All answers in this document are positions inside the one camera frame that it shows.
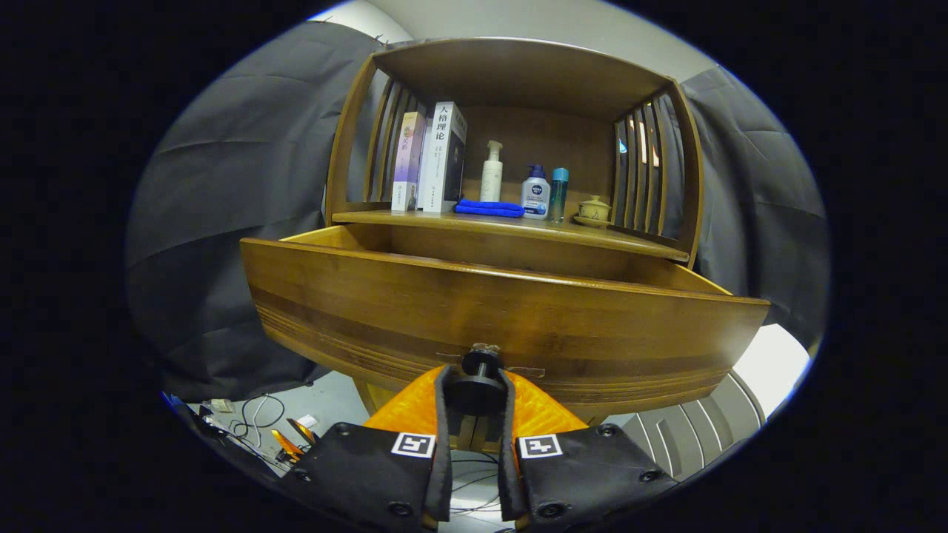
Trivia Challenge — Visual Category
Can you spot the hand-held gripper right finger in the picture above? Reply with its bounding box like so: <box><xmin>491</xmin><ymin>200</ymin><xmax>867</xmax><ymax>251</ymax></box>
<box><xmin>495</xmin><ymin>368</ymin><xmax>678</xmax><ymax>532</ymax></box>

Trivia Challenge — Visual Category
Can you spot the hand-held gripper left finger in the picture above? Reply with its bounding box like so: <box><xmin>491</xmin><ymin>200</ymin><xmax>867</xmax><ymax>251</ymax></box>
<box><xmin>285</xmin><ymin>364</ymin><xmax>454</xmax><ymax>530</ymax></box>

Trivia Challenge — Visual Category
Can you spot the black drawer knob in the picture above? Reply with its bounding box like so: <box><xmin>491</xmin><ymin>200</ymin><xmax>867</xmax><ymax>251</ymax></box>
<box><xmin>448</xmin><ymin>344</ymin><xmax>508</xmax><ymax>415</ymax></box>

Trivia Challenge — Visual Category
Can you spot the wooden drawer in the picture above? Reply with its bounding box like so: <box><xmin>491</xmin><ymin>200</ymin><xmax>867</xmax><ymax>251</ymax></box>
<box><xmin>239</xmin><ymin>222</ymin><xmax>771</xmax><ymax>426</ymax></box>

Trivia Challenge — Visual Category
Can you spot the wooden countertop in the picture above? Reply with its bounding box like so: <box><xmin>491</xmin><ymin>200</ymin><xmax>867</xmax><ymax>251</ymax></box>
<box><xmin>331</xmin><ymin>209</ymin><xmax>691</xmax><ymax>261</ymax></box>

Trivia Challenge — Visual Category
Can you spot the wooden cabinet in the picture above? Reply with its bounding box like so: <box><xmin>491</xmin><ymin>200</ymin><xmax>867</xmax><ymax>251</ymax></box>
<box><xmin>324</xmin><ymin>37</ymin><xmax>704</xmax><ymax>452</ymax></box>

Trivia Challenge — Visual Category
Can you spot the beige lidded teacup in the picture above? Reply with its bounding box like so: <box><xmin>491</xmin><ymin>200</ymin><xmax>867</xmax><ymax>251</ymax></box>
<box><xmin>573</xmin><ymin>195</ymin><xmax>612</xmax><ymax>228</ymax></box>

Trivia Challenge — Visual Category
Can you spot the teal slim bottle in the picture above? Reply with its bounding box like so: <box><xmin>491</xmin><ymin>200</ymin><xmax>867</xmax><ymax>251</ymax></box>
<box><xmin>549</xmin><ymin>167</ymin><xmax>570</xmax><ymax>223</ymax></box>

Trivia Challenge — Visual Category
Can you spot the blue folded cloth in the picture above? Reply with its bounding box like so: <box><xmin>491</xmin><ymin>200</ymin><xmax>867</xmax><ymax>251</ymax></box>
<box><xmin>454</xmin><ymin>198</ymin><xmax>525</xmax><ymax>218</ymax></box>

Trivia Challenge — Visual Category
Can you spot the white bottle with blue cap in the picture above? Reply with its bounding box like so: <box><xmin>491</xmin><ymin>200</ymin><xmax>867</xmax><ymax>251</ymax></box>
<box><xmin>521</xmin><ymin>164</ymin><xmax>551</xmax><ymax>221</ymax></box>

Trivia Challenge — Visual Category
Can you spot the black backdrop cloth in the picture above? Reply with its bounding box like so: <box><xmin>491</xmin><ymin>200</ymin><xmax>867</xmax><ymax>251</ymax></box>
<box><xmin>124</xmin><ymin>21</ymin><xmax>829</xmax><ymax>404</ymax></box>

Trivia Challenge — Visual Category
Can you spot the white pump bottle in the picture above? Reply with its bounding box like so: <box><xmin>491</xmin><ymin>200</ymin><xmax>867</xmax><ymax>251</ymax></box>
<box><xmin>480</xmin><ymin>140</ymin><xmax>504</xmax><ymax>203</ymax></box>

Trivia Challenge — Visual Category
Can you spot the purple book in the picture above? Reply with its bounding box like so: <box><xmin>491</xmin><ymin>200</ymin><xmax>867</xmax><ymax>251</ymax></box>
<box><xmin>391</xmin><ymin>111</ymin><xmax>427</xmax><ymax>212</ymax></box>

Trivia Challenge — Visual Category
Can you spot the white book with portrait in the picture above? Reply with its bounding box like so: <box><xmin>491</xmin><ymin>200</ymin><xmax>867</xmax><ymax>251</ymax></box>
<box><xmin>417</xmin><ymin>101</ymin><xmax>468</xmax><ymax>214</ymax></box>

